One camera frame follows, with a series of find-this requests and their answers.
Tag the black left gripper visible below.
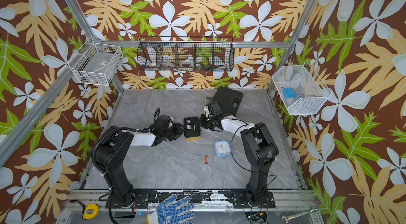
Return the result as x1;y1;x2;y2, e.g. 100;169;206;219
163;122;188;140

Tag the yellow square alarm clock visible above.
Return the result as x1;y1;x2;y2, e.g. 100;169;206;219
184;117;201;141

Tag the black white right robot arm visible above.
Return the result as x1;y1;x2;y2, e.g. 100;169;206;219
200;101;279;207

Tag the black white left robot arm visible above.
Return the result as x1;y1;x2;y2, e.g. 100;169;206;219
91;115;185;208

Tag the black plastic tool case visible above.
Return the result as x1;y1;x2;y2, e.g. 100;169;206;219
208;87;243;116

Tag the blue object in basket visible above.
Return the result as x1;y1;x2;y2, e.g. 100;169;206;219
282;88;297;99

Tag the blue white knit glove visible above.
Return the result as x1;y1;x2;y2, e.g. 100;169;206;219
147;194;196;224

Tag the green circuit board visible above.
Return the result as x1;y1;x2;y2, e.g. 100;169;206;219
245;211;267;224

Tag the yellow tape measure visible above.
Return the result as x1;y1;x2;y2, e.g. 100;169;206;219
82;204;99;220

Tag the silver open-end wrench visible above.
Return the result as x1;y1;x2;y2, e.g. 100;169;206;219
281;207;318;224

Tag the black wire basket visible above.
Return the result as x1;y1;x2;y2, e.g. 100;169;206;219
135;36;235;72

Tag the white wire basket left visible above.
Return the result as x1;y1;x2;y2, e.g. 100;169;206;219
69;37;123;86

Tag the white wire basket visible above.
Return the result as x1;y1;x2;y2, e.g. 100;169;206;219
69;37;123;86
272;62;332;116

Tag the white wire basket right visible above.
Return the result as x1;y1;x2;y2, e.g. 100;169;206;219
272;62;332;116

